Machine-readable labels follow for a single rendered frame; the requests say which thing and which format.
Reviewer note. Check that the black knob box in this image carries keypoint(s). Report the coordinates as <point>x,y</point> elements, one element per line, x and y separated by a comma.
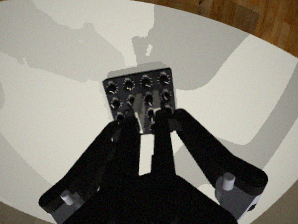
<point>119,95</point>

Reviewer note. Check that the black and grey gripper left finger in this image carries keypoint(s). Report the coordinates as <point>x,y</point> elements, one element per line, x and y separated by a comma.
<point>83,179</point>

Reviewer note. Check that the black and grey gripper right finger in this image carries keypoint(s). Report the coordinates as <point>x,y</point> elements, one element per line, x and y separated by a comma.
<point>238,184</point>

